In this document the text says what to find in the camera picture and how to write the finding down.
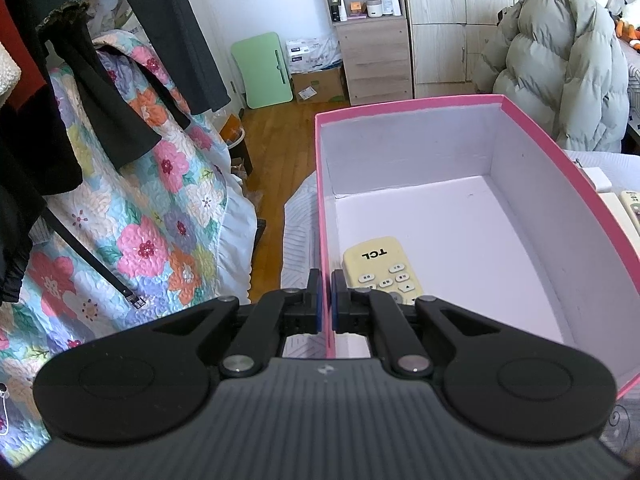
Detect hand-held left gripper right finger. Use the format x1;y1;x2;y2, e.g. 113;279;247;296
331;270;501;379

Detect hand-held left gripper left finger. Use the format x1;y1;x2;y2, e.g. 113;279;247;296
150;268;322;379

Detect cream remote control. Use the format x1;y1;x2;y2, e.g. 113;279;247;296
342;236;425;306

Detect pink cardboard box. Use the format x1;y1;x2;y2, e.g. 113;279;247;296
314;94;640;402

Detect floral quilt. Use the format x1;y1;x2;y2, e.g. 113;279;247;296
0;30;258;467

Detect white waste bin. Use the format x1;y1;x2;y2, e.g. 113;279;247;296
219;113;247;150

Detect brown cardboard box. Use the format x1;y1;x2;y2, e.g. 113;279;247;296
291;66;349;105

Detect black belt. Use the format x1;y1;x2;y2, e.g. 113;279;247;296
42;207;148;310

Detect green folding table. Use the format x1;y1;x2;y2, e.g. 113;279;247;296
230;31;294;110

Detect wooden shelf cabinet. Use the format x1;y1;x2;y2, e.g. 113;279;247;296
320;0;415;107

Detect white charger adapter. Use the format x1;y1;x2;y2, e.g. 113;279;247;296
582;167;612;194

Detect white remote control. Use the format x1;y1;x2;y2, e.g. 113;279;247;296
597;191;640;241

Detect dark grey hanging garment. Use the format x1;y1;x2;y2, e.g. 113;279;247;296
75;0;232;117

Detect light wooden wardrobe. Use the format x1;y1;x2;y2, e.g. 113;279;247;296
400;0;556;100

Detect black hanging garment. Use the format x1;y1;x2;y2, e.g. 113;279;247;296
0;1;192;306

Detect beige remote control grey buttons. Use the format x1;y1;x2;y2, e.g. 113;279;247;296
619;189;640;222

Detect grey-green puffer jacket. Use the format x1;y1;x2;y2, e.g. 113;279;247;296
472;0;632;153

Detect cream fluffy garment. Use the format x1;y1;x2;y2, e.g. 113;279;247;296
0;42;23;108

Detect red garment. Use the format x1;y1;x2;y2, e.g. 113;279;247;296
0;0;48;113

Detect orange plush toy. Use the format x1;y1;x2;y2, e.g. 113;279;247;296
616;19;640;52

